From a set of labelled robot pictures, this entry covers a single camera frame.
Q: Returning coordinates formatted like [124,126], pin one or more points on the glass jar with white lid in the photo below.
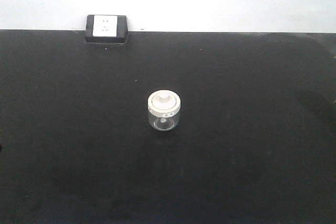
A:
[164,110]

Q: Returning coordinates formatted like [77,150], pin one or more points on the black power socket box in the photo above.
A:
[106,29]

